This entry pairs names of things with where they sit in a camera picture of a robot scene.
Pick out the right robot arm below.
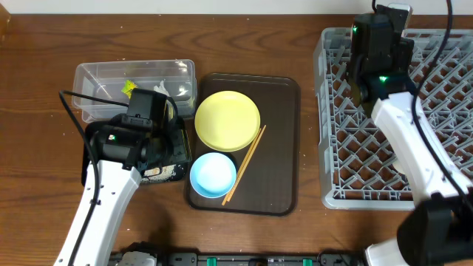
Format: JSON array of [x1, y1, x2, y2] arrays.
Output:
[[347, 4, 472, 265]]

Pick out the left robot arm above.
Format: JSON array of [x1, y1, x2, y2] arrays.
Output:
[[55, 89, 191, 265]]

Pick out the grey dishwasher rack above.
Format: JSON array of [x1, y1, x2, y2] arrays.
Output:
[[313, 27, 472, 211]]

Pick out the pale green cup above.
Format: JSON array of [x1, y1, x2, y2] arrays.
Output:
[[392, 158, 405, 175]]

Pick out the black waste tray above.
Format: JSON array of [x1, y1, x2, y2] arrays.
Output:
[[85, 113, 192, 184]]

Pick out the green snack wrapper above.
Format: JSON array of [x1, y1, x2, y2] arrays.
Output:
[[121, 80, 138, 99]]

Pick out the clear plastic bin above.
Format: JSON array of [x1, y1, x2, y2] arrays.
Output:
[[73, 59, 197, 118]]

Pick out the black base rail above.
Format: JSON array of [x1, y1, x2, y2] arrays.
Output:
[[108, 242, 366, 266]]

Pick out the light blue bowl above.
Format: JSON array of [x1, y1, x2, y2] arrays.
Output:
[[190, 152, 237, 199]]

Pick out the white tissue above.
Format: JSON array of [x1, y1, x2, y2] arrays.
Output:
[[153, 80, 170, 97]]

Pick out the rice leftovers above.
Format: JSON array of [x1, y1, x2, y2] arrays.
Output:
[[141, 165, 177, 183]]

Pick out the dark brown serving tray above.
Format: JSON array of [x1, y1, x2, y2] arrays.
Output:
[[185, 73, 301, 216]]

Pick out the wooden chopstick right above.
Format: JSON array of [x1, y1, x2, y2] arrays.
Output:
[[225, 124, 267, 203]]

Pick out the yellow plate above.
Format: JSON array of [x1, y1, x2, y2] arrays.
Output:
[[194, 91, 261, 152]]

